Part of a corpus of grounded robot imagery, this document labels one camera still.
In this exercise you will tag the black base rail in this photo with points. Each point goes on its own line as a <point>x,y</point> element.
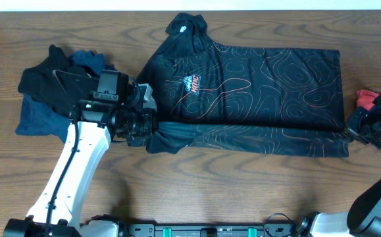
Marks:
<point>277,224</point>

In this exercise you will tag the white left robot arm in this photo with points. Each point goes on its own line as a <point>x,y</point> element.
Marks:
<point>58,210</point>

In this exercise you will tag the red cloth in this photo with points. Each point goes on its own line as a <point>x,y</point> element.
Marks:
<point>365,99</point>

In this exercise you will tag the black folded polo shirt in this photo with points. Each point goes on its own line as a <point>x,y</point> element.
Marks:
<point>57,83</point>

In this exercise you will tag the black shirt orange contour lines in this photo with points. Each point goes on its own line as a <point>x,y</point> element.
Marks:
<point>281,101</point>

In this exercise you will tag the navy blue folded shirt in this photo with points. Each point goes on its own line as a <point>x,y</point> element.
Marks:
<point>37,119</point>

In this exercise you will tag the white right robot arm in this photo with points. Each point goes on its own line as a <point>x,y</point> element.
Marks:
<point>364,216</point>

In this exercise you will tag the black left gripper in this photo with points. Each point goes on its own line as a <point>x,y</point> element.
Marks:
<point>150,120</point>

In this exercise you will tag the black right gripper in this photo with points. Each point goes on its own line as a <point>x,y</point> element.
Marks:
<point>353,125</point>

